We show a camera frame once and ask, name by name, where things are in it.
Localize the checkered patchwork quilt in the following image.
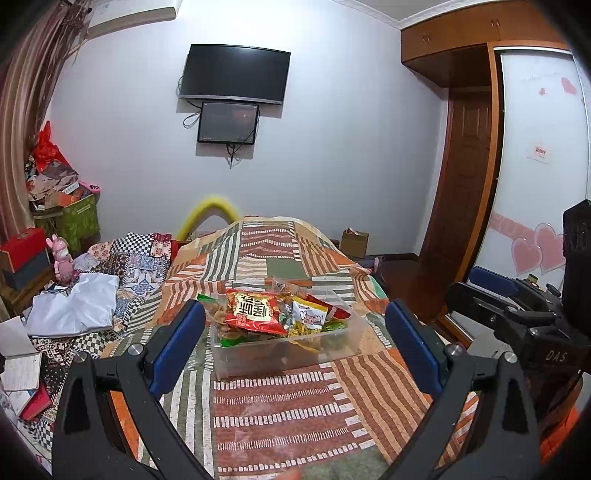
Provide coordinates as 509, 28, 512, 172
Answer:
9, 231, 174, 462

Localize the black wall television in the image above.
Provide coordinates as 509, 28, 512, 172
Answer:
179, 44, 291, 106

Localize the red yellow snack packet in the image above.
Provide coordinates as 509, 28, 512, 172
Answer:
305, 295, 352, 320

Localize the red gift box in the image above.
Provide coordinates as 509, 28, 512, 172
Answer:
0, 228, 49, 273

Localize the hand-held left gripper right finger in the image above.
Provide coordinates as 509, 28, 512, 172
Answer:
383, 299, 541, 480

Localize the red book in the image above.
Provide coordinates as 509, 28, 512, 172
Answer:
18, 383, 52, 422

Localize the pink toy figure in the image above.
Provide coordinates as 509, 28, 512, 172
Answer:
46, 234, 79, 281

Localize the cardboard box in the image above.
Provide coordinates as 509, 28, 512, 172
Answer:
341, 227, 370, 259

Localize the red plastic bag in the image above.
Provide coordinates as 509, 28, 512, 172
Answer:
33, 121, 70, 171

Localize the pile of paper bags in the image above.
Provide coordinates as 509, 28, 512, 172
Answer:
25, 157, 93, 208

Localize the striped patchwork blanket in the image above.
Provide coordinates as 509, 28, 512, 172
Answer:
99, 216, 481, 480

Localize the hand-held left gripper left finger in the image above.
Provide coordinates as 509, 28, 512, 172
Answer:
52, 300, 218, 480

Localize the red snack bag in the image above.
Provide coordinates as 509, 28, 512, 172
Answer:
203, 289, 289, 342

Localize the yellow white snack packet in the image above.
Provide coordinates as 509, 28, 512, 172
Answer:
287, 298, 329, 340

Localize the clear plastic container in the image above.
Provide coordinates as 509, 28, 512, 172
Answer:
199, 277, 365, 381

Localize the white notebook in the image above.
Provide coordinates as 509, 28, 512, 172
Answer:
0, 316, 43, 393

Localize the small wall monitor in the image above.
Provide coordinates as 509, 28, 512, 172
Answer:
197, 102, 259, 145

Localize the white cloth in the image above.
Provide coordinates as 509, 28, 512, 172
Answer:
25, 273, 121, 337

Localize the yellow foam tube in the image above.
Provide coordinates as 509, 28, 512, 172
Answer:
177, 196, 238, 241

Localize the white air conditioner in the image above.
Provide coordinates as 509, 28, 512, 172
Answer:
85, 0, 178, 38

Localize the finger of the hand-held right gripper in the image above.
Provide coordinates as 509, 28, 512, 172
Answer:
468, 266, 561, 317
445, 281, 546, 344

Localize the green patterned box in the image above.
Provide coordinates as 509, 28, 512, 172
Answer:
34, 194, 101, 250

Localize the striped curtain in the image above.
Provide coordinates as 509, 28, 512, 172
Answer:
0, 0, 93, 324

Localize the white sliding door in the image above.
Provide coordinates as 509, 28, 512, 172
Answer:
466, 46, 591, 324

